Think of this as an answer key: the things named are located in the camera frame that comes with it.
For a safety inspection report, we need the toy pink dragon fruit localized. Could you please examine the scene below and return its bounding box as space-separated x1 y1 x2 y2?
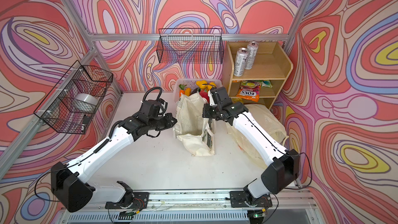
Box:
199 89 210 103

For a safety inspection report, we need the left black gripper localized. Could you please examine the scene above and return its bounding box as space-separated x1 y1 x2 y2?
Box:
147 112 179 132

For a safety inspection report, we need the black wire basket left wall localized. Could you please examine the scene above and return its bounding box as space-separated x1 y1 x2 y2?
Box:
34 61 114 135

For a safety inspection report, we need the leaf print canvas tote bag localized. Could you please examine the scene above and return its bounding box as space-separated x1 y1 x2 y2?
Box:
173 93 215 157

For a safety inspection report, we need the black wire basket wall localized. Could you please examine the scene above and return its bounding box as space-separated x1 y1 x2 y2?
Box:
34 61 114 135
156 28 224 64

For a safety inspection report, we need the orange Fox's candy bag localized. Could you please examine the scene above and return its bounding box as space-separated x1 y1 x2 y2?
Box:
236 81 261 102

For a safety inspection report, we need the black wire basket back wall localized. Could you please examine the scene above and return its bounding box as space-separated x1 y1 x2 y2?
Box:
156 28 224 64

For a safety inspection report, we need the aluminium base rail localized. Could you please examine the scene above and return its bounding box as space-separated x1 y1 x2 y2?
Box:
54 189 324 224

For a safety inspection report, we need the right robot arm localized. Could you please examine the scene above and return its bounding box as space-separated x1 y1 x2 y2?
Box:
202 87 301 208

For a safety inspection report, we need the toy yellow pear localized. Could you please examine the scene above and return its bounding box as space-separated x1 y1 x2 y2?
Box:
196 80 207 90

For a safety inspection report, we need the wooden shelf unit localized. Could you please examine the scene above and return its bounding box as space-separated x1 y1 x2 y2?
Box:
221 41 293 109

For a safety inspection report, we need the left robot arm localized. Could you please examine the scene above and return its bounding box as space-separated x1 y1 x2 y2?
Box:
49 98 177 213

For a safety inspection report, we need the cream plastic grocery bag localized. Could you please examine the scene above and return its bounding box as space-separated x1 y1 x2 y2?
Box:
226 104 289 169

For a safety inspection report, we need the yellow chips packet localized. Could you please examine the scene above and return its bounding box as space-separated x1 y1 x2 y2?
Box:
231 97 244 104

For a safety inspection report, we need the toy yellow corn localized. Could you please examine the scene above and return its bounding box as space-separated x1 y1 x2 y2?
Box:
184 88 192 96

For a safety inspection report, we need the green snack packet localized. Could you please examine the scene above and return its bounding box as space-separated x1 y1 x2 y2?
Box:
240 80 273 88

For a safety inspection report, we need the white perforated plastic basket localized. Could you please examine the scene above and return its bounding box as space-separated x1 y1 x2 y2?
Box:
173 78 222 102

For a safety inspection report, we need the toy carrot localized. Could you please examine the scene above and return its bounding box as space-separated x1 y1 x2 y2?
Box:
178 84 187 97

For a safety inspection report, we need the white tape roll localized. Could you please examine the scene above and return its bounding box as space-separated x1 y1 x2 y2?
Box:
72 93 98 113

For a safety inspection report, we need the silver drink can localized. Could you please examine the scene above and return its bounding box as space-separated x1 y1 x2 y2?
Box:
245 41 259 69
234 48 249 77

